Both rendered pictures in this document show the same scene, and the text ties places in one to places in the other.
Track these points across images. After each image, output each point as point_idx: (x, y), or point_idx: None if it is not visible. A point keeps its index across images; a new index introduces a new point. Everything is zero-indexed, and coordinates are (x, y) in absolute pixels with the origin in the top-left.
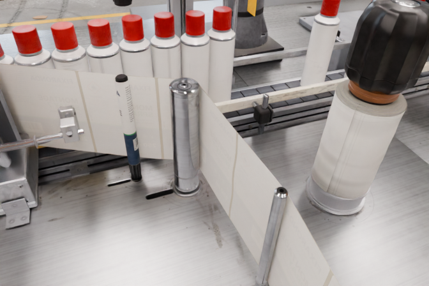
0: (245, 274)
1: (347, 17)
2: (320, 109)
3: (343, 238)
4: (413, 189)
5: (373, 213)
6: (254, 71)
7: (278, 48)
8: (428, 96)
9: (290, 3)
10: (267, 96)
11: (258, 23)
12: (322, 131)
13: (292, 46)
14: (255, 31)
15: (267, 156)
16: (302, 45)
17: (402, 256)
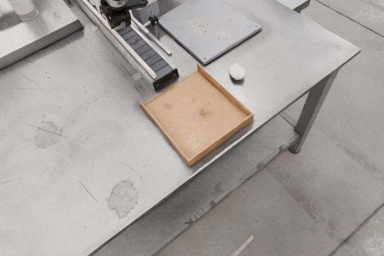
0: (4, 4)
1: (222, 11)
2: (86, 11)
3: (12, 18)
4: (30, 32)
5: (20, 23)
6: None
7: None
8: (118, 52)
9: None
10: None
11: None
12: (62, 10)
13: None
14: None
15: None
16: (168, 1)
17: (4, 29)
